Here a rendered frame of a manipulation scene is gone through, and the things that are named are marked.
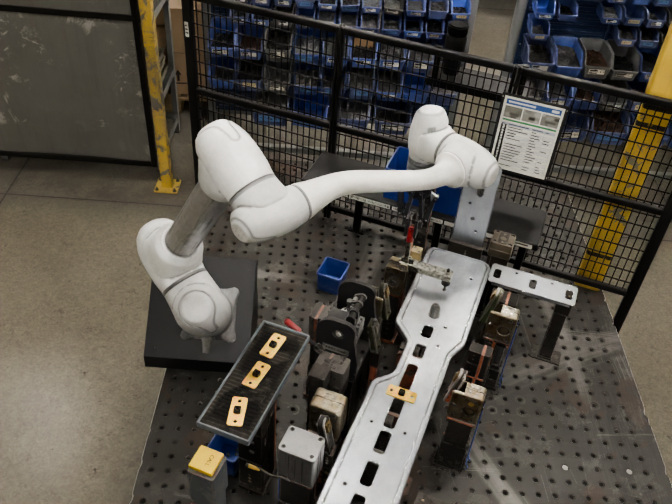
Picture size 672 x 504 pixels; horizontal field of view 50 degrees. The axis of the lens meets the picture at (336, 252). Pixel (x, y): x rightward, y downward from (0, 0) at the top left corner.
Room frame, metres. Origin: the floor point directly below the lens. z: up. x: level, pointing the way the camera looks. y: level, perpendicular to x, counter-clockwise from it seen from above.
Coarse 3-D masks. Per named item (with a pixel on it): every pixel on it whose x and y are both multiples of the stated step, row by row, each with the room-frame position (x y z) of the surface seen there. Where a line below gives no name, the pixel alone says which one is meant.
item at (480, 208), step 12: (468, 192) 1.99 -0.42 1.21; (492, 192) 1.97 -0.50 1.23; (468, 204) 1.99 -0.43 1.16; (480, 204) 1.98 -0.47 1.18; (492, 204) 1.96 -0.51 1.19; (456, 216) 2.00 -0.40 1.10; (468, 216) 1.99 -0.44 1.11; (480, 216) 1.97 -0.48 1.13; (456, 228) 2.00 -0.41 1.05; (468, 228) 1.98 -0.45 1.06; (480, 228) 1.97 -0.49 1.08; (468, 240) 1.98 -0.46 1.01; (480, 240) 1.97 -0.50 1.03
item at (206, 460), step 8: (200, 448) 0.95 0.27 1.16; (208, 448) 0.96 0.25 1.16; (200, 456) 0.93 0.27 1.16; (208, 456) 0.94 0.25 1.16; (216, 456) 0.94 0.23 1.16; (192, 464) 0.91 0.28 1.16; (200, 464) 0.91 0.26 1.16; (208, 464) 0.91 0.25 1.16; (216, 464) 0.92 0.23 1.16; (208, 472) 0.90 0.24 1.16
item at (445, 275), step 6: (402, 258) 1.79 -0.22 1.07; (408, 264) 1.76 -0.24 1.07; (414, 264) 1.76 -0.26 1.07; (420, 264) 1.76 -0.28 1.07; (426, 264) 1.77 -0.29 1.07; (414, 270) 1.75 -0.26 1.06; (420, 270) 1.74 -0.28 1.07; (426, 270) 1.74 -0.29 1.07; (432, 270) 1.74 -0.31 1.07; (438, 270) 1.74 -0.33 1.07; (444, 270) 1.74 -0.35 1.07; (450, 270) 1.75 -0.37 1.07; (432, 276) 1.73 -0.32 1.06; (438, 276) 1.72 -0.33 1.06; (444, 276) 1.72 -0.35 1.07; (450, 276) 1.72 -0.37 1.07; (444, 282) 1.73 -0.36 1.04
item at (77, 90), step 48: (0, 0) 3.49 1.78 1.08; (48, 0) 3.49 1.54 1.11; (96, 0) 3.49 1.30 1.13; (144, 0) 3.46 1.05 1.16; (0, 48) 3.48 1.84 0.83; (48, 48) 3.48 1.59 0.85; (96, 48) 3.49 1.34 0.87; (144, 48) 3.47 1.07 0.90; (0, 96) 3.48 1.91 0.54; (48, 96) 3.48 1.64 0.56; (96, 96) 3.50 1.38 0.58; (144, 96) 3.49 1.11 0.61; (0, 144) 3.49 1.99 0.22; (48, 144) 3.50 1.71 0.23; (96, 144) 3.51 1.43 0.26; (144, 144) 3.50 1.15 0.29
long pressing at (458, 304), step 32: (448, 256) 1.90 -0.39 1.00; (416, 288) 1.73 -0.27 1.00; (448, 288) 1.74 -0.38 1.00; (480, 288) 1.76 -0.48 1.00; (416, 320) 1.58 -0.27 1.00; (448, 320) 1.59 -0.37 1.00; (448, 352) 1.46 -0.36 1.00; (384, 384) 1.32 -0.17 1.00; (416, 384) 1.33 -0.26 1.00; (384, 416) 1.21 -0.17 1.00; (416, 416) 1.22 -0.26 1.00; (352, 448) 1.10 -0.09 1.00; (416, 448) 1.12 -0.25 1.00; (352, 480) 1.01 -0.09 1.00; (384, 480) 1.01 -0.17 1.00
